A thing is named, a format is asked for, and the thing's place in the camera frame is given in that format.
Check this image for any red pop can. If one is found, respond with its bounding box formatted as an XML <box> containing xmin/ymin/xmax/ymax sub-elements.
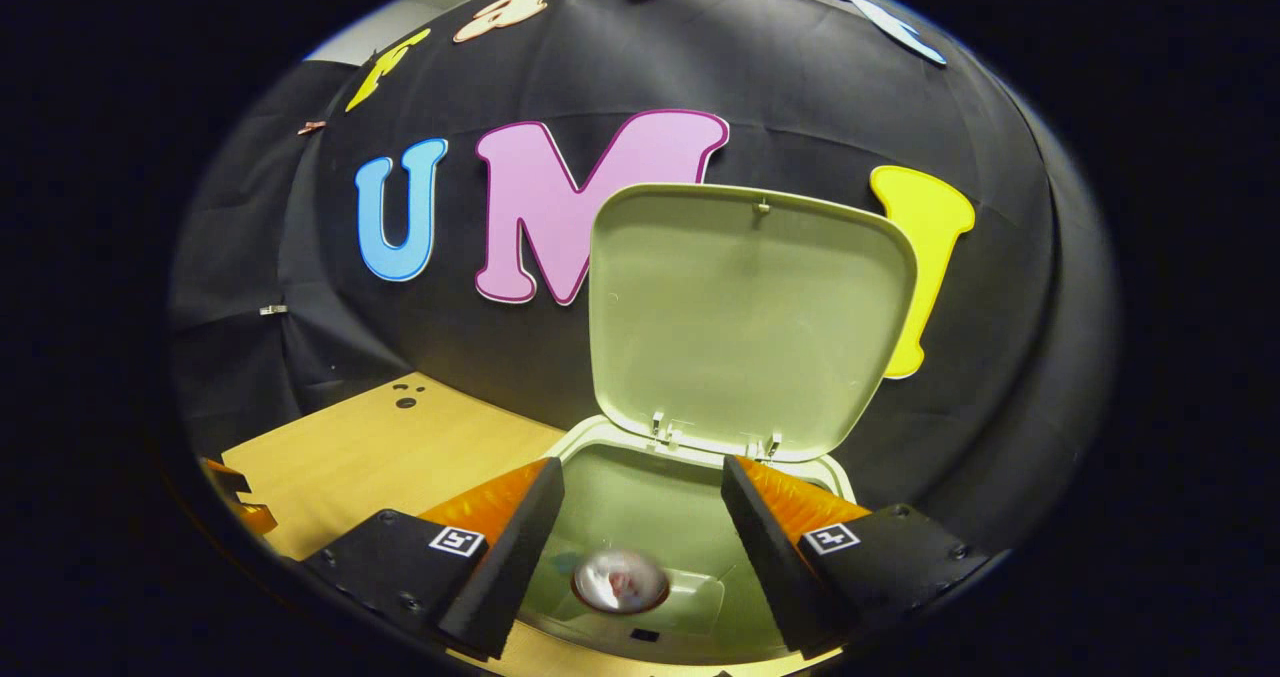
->
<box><xmin>571</xmin><ymin>548</ymin><xmax>672</xmax><ymax>616</ymax></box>

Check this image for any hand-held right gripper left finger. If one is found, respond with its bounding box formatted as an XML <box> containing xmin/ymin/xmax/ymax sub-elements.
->
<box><xmin>298</xmin><ymin>457</ymin><xmax>567</xmax><ymax>663</ymax></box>

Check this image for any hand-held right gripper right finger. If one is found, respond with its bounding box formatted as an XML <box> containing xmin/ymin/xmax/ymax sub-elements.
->
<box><xmin>720</xmin><ymin>455</ymin><xmax>991</xmax><ymax>660</ymax></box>

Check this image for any wooden desktop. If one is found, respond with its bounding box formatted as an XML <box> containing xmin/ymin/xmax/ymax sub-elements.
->
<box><xmin>220</xmin><ymin>371</ymin><xmax>843</xmax><ymax>677</ymax></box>

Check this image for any green desktop garbage bin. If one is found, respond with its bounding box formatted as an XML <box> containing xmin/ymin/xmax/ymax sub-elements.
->
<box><xmin>520</xmin><ymin>182</ymin><xmax>920</xmax><ymax>664</ymax></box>

